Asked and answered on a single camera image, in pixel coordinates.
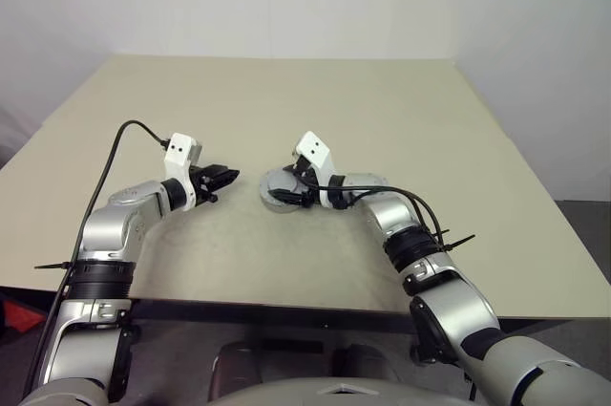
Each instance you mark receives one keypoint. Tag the grey robot torso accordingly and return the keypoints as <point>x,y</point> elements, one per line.
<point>334,396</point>

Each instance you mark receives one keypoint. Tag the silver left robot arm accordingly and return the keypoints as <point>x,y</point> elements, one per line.
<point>105,229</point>

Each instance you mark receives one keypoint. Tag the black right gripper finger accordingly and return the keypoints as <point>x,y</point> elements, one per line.
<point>295,169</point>
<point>288,197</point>

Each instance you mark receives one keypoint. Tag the dark rounded shape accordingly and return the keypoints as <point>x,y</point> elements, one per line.
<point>238,368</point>

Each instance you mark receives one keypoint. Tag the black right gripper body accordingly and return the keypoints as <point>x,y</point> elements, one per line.
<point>305,172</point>

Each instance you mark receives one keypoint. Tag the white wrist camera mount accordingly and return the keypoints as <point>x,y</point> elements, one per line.
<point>312,145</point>
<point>179,153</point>

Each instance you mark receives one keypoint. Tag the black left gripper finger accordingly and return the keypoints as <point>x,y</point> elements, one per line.
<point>224,171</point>
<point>223,181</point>

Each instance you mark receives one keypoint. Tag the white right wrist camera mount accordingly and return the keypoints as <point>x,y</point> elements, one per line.
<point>312,145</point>

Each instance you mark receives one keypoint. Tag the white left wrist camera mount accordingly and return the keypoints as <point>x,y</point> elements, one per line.
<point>179,153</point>

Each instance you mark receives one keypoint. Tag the grey motor cover circuit board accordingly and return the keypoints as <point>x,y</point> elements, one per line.
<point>281,184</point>

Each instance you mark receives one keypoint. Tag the red object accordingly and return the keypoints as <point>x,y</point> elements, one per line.
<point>19,317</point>

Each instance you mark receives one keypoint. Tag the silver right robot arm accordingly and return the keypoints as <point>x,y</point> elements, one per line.
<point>458,301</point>

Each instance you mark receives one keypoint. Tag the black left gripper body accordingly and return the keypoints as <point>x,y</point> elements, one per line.
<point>203,184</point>

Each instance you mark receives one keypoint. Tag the grey motor base copper windings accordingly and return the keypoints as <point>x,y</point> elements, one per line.
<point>281,206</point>

